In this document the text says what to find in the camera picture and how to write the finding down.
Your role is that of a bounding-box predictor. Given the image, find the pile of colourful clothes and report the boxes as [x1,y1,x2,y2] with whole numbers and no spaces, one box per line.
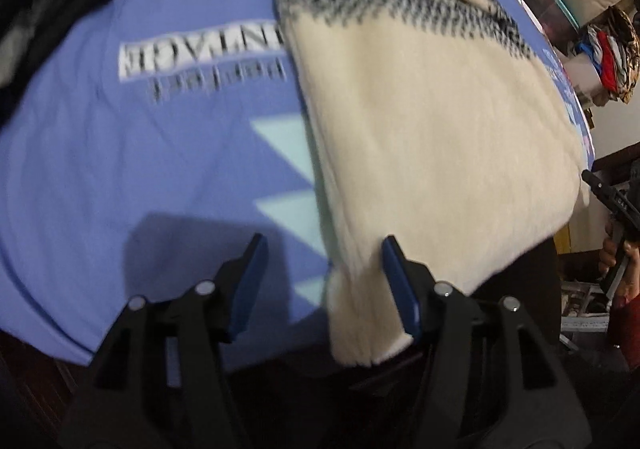
[573,6,639,104]

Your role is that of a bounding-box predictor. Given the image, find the blue printed bed sheet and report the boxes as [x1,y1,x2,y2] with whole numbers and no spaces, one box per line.
[1,0,593,368]

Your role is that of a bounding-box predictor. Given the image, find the red sleeve forearm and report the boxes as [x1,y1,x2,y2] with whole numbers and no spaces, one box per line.
[618,296,640,370]

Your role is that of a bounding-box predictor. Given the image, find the cream fuzzy patterned sweater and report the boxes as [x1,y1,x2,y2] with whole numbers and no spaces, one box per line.
[274,0,589,365]

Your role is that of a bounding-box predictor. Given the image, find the person's right hand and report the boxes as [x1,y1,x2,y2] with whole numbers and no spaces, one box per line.
[598,218,640,309]

